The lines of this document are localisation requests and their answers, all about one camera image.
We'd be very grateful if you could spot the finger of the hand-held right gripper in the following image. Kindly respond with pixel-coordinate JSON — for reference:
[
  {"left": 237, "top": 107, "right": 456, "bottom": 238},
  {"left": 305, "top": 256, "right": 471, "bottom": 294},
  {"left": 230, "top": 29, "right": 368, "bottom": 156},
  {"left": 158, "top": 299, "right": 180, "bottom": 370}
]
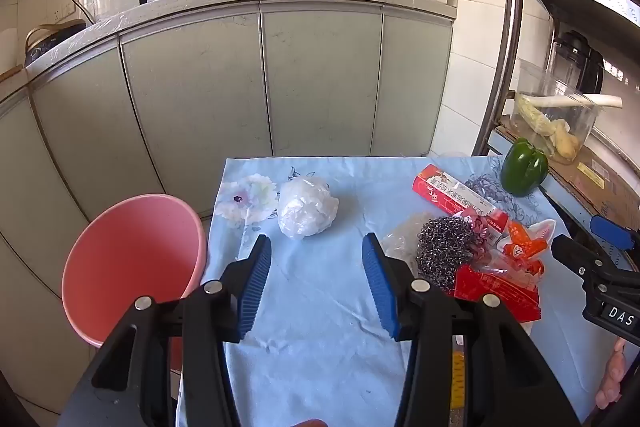
[
  {"left": 551, "top": 234, "right": 623, "bottom": 290},
  {"left": 589, "top": 214, "right": 640, "bottom": 258}
]

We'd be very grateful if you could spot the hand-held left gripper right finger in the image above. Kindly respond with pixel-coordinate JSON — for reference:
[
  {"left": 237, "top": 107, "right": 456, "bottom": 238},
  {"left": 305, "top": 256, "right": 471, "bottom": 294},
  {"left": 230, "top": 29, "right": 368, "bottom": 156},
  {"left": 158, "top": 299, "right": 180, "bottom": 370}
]
[{"left": 361, "top": 232, "right": 581, "bottom": 427}]

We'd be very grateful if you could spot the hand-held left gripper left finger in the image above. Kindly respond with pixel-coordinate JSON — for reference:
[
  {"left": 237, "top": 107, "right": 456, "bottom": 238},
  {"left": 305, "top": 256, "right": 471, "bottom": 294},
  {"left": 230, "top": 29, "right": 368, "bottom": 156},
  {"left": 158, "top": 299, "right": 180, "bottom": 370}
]
[{"left": 57, "top": 234, "right": 273, "bottom": 427}]

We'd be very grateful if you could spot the clear plastic bag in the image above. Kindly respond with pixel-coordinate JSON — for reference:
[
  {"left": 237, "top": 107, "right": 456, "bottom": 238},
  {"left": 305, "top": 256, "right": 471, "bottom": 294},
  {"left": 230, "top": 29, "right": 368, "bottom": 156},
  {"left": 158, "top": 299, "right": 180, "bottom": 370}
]
[{"left": 382, "top": 213, "right": 426, "bottom": 268}]

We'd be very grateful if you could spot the orange snack wrapper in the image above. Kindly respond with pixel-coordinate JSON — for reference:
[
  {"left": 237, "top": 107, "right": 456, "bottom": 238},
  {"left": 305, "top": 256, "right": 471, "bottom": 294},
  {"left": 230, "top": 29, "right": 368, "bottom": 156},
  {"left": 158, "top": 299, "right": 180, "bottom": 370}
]
[{"left": 500, "top": 222, "right": 547, "bottom": 279}]

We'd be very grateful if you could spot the steel wool scrubber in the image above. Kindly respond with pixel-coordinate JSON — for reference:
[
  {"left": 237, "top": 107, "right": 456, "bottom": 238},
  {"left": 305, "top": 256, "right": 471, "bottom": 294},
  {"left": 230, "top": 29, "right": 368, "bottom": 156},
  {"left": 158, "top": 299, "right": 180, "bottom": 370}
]
[{"left": 416, "top": 216, "right": 481, "bottom": 293}]

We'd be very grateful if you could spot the red snack packet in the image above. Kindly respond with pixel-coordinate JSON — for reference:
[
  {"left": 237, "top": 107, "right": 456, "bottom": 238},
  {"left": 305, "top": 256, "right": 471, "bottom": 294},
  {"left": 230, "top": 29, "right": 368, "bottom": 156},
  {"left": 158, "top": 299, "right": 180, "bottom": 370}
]
[{"left": 452, "top": 263, "right": 543, "bottom": 324}]

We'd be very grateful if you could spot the white plastic bag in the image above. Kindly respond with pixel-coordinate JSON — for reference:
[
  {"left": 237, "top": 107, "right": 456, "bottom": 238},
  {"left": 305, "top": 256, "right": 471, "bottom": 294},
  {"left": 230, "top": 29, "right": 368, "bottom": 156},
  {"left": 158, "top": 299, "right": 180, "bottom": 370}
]
[{"left": 276, "top": 176, "right": 341, "bottom": 239}]

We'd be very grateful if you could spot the long red carton box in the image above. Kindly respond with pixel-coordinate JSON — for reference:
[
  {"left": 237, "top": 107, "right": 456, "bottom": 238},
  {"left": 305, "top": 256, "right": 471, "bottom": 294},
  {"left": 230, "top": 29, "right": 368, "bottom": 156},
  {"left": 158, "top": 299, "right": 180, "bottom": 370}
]
[{"left": 411, "top": 164, "right": 511, "bottom": 250}]

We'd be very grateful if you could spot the pink plastic bucket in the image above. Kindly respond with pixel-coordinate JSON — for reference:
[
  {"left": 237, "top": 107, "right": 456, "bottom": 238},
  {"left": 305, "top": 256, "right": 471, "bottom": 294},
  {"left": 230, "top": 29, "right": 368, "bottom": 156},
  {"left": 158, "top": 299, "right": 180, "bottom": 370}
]
[{"left": 61, "top": 193, "right": 208, "bottom": 375}]

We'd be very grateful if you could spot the person's right hand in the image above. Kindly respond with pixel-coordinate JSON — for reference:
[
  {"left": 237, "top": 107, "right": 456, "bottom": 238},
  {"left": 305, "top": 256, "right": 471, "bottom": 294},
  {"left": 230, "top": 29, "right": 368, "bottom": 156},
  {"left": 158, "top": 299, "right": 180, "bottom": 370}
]
[{"left": 595, "top": 338, "right": 628, "bottom": 410}]

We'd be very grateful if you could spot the flat cardboard sheet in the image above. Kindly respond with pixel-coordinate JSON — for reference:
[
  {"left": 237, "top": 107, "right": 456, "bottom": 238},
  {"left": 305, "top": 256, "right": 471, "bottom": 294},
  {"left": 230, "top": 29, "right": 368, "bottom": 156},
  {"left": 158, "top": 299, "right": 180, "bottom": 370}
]
[{"left": 500, "top": 114, "right": 640, "bottom": 228}]

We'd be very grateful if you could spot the light blue floral tablecloth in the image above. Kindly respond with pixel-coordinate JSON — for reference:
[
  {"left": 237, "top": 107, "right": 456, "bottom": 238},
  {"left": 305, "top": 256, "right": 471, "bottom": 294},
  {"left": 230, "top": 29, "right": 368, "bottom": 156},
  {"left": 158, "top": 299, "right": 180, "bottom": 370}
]
[{"left": 175, "top": 157, "right": 601, "bottom": 427}]

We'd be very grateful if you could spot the ginger root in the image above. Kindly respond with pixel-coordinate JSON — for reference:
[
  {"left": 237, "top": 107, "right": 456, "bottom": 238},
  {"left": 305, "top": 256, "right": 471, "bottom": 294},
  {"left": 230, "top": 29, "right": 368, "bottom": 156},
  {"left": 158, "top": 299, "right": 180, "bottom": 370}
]
[{"left": 550, "top": 119, "right": 581, "bottom": 158}]

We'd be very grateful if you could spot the green bell pepper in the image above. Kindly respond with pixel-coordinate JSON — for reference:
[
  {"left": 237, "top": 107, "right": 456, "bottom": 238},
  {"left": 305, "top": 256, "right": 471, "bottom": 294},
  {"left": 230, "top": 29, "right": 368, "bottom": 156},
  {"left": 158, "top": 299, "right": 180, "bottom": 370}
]
[{"left": 500, "top": 138, "right": 550, "bottom": 198}]

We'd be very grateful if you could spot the clear plastic container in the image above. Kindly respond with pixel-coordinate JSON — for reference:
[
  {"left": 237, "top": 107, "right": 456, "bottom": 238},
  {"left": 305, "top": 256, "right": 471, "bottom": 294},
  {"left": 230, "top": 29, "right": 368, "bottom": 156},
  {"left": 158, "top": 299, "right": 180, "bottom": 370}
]
[{"left": 512, "top": 59, "right": 601, "bottom": 165}]

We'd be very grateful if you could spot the grey kitchen cabinet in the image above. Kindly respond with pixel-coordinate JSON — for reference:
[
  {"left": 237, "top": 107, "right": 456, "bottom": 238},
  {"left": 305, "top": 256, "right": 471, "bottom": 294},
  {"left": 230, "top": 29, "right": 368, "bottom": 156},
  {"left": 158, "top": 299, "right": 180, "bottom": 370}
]
[{"left": 0, "top": 0, "right": 458, "bottom": 408}]

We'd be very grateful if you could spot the metal storage rack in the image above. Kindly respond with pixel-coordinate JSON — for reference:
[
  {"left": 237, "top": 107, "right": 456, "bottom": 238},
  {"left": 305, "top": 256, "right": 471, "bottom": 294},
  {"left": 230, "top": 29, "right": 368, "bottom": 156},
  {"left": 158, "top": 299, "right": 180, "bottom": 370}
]
[{"left": 472, "top": 0, "right": 640, "bottom": 158}]

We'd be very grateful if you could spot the black electric cooker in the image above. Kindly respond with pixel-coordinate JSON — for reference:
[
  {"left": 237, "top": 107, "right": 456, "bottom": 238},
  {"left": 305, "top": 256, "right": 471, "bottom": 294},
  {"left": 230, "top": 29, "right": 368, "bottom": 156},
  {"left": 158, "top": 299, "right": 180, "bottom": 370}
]
[{"left": 25, "top": 19, "right": 87, "bottom": 68}]

